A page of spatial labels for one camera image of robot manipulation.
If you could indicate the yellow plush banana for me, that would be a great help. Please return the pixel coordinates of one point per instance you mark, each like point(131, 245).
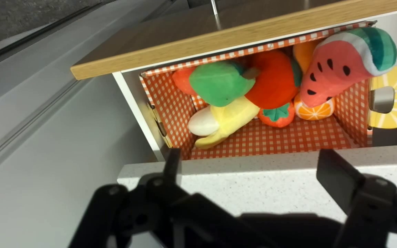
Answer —
point(227, 121)

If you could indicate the striped teal watermelon plush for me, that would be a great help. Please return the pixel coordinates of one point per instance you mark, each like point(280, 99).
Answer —
point(345, 64)

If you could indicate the wooden kitchen drawer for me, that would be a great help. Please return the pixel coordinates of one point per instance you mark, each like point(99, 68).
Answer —
point(216, 42)

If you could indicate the red mesh drawer mat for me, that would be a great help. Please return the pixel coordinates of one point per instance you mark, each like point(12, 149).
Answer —
point(281, 138)

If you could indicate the green plush toy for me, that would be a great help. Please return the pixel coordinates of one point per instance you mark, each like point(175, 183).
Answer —
point(219, 83)

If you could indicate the red round toy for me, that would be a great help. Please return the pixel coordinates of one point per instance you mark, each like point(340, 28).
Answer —
point(276, 116)

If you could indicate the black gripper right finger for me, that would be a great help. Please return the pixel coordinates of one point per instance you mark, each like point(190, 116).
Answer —
point(340, 177)

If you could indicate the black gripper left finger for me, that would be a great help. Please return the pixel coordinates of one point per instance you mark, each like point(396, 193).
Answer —
point(171, 174)

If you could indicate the orange slice plush toy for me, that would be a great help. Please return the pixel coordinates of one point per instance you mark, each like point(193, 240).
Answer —
point(316, 110)

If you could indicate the orange round plush toy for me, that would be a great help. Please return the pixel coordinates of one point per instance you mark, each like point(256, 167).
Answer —
point(274, 80)

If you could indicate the grey metal cylinder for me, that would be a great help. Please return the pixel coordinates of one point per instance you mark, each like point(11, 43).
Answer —
point(382, 99)

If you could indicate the red orange plush toy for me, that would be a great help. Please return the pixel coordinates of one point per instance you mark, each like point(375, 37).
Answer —
point(182, 80)

